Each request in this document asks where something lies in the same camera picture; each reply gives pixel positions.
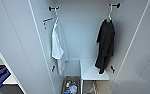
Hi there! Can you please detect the black wardrobe hook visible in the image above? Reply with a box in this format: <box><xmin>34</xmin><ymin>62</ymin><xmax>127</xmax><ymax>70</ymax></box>
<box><xmin>108</xmin><ymin>2</ymin><xmax>122</xmax><ymax>10</ymax></box>
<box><xmin>48</xmin><ymin>5</ymin><xmax>60</xmax><ymax>12</ymax></box>

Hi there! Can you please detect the black garment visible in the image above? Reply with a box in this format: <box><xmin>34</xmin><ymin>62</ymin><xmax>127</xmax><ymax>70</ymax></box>
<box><xmin>94</xmin><ymin>18</ymin><xmax>116</xmax><ymax>75</ymax></box>

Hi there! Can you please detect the white wardrobe body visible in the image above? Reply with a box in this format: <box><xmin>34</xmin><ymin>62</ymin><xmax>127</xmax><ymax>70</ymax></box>
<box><xmin>29</xmin><ymin>0</ymin><xmax>150</xmax><ymax>94</ymax></box>

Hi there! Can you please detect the white hanging cloth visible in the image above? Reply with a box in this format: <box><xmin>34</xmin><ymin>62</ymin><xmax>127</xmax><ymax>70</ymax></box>
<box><xmin>50</xmin><ymin>18</ymin><xmax>69</xmax><ymax>76</ymax></box>

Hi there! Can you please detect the orange label sticker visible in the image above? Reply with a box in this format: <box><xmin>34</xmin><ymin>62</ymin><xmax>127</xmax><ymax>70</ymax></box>
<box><xmin>41</xmin><ymin>17</ymin><xmax>54</xmax><ymax>25</ymax></box>

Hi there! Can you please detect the box with bottles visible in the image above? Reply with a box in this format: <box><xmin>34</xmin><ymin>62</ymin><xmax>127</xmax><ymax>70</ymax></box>
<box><xmin>60</xmin><ymin>75</ymin><xmax>81</xmax><ymax>94</ymax></box>

